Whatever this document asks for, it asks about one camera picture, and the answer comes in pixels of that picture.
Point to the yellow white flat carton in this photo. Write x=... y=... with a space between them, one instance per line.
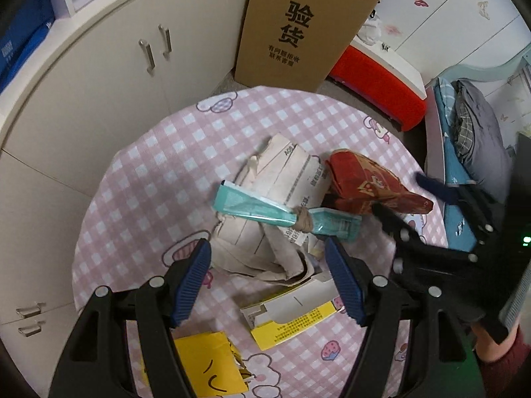
x=285 y=315

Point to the red snack bag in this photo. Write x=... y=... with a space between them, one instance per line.
x=357 y=182

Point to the teal candy-print bed mattress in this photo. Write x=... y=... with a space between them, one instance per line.
x=442 y=162

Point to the yellow paper wrapper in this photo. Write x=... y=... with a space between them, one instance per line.
x=201 y=365

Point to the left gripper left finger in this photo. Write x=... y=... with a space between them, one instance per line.
x=184 y=279

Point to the grey folded duvet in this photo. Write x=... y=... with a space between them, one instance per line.
x=477 y=138

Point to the large brown cardboard box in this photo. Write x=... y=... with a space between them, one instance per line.
x=294 y=44

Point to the pink checkered round tablecloth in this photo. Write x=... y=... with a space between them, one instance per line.
x=154 y=203

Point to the white plastic bag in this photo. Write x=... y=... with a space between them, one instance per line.
x=371 y=31

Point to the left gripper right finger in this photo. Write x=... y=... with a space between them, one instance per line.
x=353 y=281

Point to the cream cabinet with handles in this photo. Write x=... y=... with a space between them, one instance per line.
x=102 y=77

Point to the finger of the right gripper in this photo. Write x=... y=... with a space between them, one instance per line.
x=471 y=215
x=394 y=226

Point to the person right hand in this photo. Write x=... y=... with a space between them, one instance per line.
x=487 y=349

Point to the red sleeve right forearm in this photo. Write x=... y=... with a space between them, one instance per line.
x=509 y=376

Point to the teal wrapper packet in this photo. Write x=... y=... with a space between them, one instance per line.
x=238 y=202

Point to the red white storage bench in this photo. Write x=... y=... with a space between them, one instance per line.
x=388 y=81

